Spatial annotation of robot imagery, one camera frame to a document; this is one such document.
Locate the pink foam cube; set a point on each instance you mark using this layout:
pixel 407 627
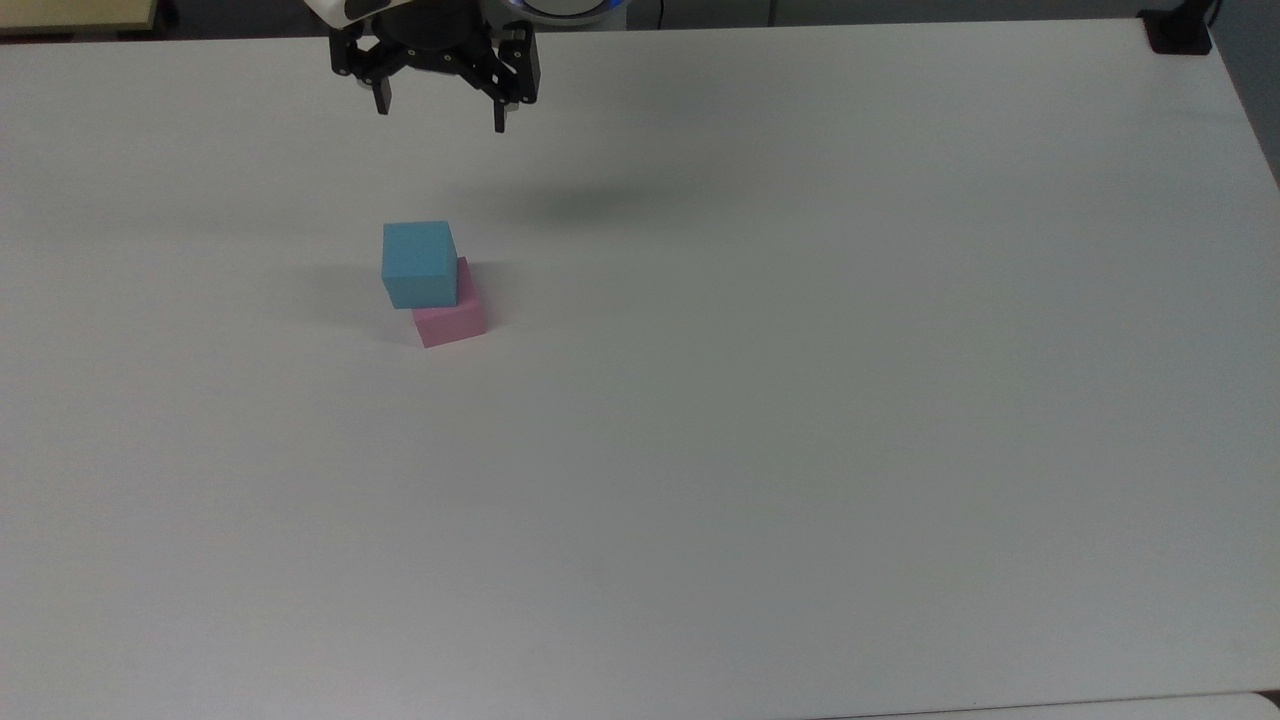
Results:
pixel 455 315

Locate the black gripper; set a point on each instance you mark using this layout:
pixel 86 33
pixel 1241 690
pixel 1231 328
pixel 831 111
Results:
pixel 435 35

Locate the black table clamp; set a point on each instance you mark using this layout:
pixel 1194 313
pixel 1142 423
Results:
pixel 1178 32

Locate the beige wooden furniture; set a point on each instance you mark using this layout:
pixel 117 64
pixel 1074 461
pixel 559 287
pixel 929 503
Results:
pixel 75 14

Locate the blue foam cube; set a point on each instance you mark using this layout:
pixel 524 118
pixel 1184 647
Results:
pixel 417 263

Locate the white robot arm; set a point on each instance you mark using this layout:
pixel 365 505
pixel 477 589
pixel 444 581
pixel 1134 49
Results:
pixel 338 8

